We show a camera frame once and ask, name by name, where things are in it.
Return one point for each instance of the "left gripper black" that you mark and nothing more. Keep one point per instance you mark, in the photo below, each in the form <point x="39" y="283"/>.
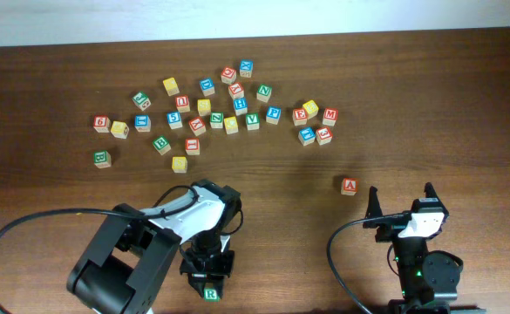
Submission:
<point x="207" y="266"/>

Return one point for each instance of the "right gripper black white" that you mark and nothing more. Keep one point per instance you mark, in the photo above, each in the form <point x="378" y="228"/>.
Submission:
<point x="386" y="230"/>

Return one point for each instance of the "green R block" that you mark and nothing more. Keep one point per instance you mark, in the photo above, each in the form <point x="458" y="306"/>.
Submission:
<point x="211" y="295"/>

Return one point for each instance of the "yellow s block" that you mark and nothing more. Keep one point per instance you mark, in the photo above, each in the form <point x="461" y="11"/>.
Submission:
<point x="204" y="107"/>
<point x="179" y="164"/>

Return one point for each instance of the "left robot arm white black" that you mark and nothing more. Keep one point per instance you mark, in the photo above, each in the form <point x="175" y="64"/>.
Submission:
<point x="124" y="266"/>

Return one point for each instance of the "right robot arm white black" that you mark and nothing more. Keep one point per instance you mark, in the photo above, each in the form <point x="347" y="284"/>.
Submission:
<point x="428" y="278"/>

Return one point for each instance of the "red A block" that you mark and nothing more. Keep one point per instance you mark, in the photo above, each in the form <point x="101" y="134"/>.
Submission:
<point x="349" y="186"/>

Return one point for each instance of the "red 3 block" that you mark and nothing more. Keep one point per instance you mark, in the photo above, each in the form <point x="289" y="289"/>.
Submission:
<point x="324" y="135"/>

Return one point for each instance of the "red M block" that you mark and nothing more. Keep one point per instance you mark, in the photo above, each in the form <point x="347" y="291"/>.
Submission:
<point x="330" y="116"/>

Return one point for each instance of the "blue block lower right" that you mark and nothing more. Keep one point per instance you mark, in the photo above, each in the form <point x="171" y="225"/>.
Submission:
<point x="306" y="136"/>

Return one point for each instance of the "red I block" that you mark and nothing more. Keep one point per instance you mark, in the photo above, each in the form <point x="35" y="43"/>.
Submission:
<point x="192" y="146"/>

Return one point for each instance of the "green B block centre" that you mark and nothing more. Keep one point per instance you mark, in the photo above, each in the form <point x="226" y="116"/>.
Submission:
<point x="162" y="145"/>

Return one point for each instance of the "green b block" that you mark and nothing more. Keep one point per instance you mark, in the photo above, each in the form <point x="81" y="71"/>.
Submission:
<point x="102" y="159"/>
<point x="162" y="145"/>

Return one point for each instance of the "yellow block by E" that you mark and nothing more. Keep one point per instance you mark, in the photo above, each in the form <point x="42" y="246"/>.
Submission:
<point x="311" y="108"/>

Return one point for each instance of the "red E block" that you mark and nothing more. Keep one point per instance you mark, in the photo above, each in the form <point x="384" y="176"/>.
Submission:
<point x="299" y="117"/>

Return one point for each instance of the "red Y block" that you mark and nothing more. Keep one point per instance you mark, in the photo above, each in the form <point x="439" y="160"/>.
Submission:
<point x="197" y="126"/>

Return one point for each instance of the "green B block far left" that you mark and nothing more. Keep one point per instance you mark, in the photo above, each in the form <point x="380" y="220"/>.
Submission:
<point x="102" y="159"/>

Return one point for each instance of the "yellow C block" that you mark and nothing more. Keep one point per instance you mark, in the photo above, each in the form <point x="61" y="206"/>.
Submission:
<point x="231" y="125"/>

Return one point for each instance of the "green Z block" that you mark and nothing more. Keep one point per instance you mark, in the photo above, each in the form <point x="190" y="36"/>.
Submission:
<point x="216" y="120"/>

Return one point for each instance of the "blue 5 block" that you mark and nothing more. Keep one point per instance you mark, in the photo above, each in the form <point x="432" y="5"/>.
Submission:
<point x="174" y="120"/>

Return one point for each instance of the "green V block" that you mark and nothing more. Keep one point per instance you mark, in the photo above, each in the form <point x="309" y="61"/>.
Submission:
<point x="252" y="121"/>

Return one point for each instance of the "yellow block far left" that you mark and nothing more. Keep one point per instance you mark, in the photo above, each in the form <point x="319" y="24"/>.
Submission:
<point x="119" y="129"/>

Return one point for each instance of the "blue P block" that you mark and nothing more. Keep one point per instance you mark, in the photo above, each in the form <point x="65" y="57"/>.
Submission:
<point x="273" y="115"/>

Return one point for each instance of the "red U block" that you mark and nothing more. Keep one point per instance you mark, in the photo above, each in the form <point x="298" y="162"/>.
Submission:
<point x="182" y="104"/>

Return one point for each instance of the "blue H block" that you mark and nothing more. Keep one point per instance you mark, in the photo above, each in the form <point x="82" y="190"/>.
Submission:
<point x="240" y="106"/>

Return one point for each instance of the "red 6 block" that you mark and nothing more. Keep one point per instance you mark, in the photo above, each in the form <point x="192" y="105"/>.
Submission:
<point x="101" y="123"/>

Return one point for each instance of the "green J block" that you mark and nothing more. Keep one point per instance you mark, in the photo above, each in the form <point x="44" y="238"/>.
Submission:
<point x="141" y="100"/>

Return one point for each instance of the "green N block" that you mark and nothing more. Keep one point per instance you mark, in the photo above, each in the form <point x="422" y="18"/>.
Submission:
<point x="264" y="93"/>

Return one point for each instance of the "red K block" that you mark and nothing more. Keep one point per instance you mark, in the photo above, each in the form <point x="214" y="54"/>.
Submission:
<point x="236" y="91"/>

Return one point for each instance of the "blue D block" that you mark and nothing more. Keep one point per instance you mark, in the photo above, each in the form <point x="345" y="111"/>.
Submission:
<point x="207" y="87"/>

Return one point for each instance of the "yellow block top left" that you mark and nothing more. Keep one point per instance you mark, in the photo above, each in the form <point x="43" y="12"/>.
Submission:
<point x="171" y="86"/>

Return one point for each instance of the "red C block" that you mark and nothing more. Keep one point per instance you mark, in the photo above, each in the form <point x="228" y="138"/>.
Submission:
<point x="228" y="75"/>

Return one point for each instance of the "blue X block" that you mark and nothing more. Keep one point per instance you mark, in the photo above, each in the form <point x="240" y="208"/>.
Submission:
<point x="246" y="68"/>

